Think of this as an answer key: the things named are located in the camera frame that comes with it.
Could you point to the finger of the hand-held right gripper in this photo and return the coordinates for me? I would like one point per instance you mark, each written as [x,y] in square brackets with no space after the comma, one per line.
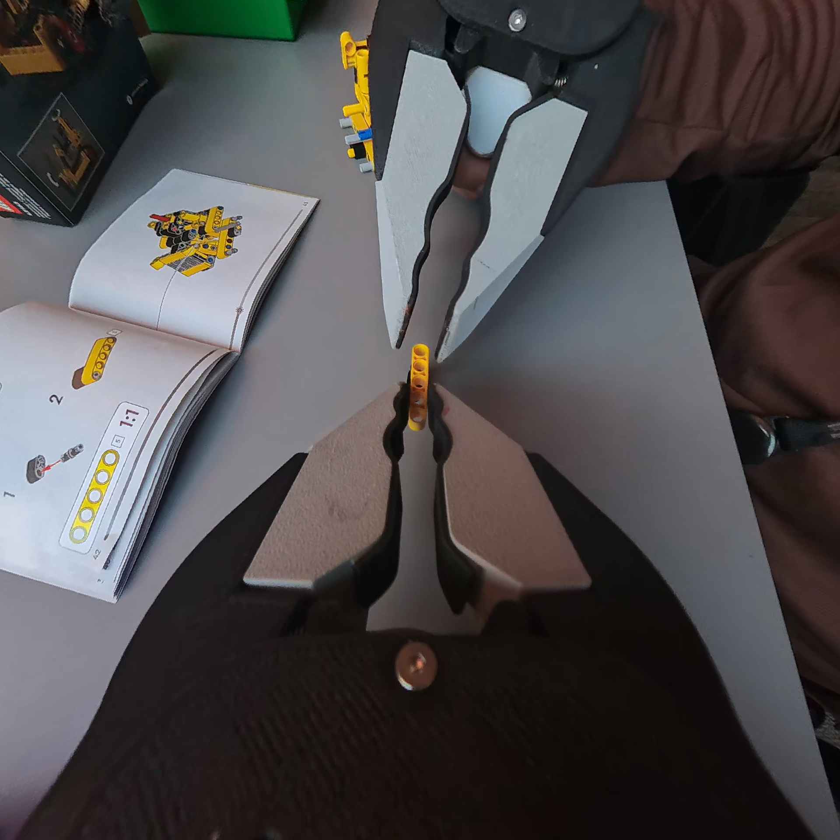
[413,164]
[525,190]

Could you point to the yellow lego beam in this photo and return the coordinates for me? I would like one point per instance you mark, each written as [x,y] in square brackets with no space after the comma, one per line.
[418,387]

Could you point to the large green plastic bin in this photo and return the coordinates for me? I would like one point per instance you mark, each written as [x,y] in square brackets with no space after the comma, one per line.
[223,16]

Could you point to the person's brown clothed torso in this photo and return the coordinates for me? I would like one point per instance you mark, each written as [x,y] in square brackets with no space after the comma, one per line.
[787,328]

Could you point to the open lego instruction booklet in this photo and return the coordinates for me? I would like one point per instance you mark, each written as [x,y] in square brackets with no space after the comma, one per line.
[131,367]

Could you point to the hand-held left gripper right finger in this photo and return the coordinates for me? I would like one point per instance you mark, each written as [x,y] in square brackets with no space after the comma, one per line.
[505,518]

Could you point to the partly built yellow lego model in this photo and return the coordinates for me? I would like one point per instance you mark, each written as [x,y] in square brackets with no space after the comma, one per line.
[359,98]

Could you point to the person's right forearm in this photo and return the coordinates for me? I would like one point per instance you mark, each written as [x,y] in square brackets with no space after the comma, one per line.
[735,85]

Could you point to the person's right hand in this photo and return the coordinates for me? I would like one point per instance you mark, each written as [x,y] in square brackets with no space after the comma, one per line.
[471,174]

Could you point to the black lego set box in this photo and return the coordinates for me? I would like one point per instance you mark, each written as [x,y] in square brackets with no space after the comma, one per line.
[59,98]

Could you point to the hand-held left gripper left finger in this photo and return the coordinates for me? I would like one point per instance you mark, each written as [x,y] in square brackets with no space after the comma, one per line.
[328,512]

